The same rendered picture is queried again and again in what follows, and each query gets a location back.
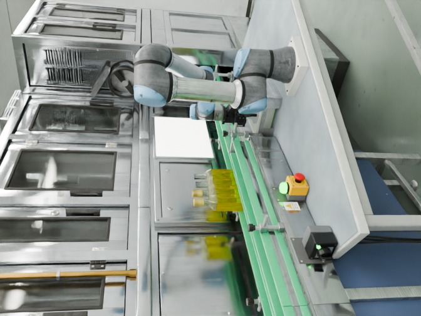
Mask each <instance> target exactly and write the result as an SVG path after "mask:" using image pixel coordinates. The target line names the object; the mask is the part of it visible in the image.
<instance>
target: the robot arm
mask: <svg viewBox="0 0 421 316"><path fill-rule="evenodd" d="M295 68H296V54H295V50H294V48H293V47H292V46H285V47H283V48H278V49H275V50H262V49H250V48H242V49H240V50H239V51H238V52H237V55H236V59H235V62H234V76H235V77H236V78H237V77H238V80H235V81H234V82H232V83H229V82H219V81H213V78H214V75H213V69H212V68H211V67H209V66H200V67H198V66H196V65H194V64H193V63H191V62H189V61H187V60H185V59H183V58H181V57H180V56H178V55H176V54H175V53H173V52H172V50H171V49H170V48H169V47H167V46H165V45H163V44H160V43H150V44H147V45H145V46H143V47H142V48H141V49H139V51H138V52H137V54H136V55H135V59H134V86H133V90H134V97H135V100H136V101H137V102H138V103H141V104H142V105H146V106H150V107H163V106H164V105H165V104H166V103H170V102H171V101H172V100H173V99H175V100H188V101H196V102H197V104H192V105H191V106H190V119H191V120H210V121H221V122H222V124H225V123H232V124H233V125H234V124H235V123H237V127H245V124H246V117H247V118H248V119H251V120H252V122H253V123H254V124H256V123H257V121H258V118H259V113H260V112H261V111H263V110H265V109H266V107H267V99H268V98H267V81H266V79H267V78H271V79H273V80H277V81H279V82H281V83H290V82H291V80H292V79H293V76H294V72H295ZM174 75H176V76H174ZM178 76H179V77H178ZM216 103H223V104H228V106H227V107H226V106H222V105H216ZM238 125H242V126H238Z"/></svg>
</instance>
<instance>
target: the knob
mask: <svg viewBox="0 0 421 316"><path fill-rule="evenodd" d="M317 255H318V256H319V258H320V260H321V261H331V260H333V257H332V255H331V250H330V249H329V248H327V247H324V248H321V249H319V250H318V251H317Z"/></svg>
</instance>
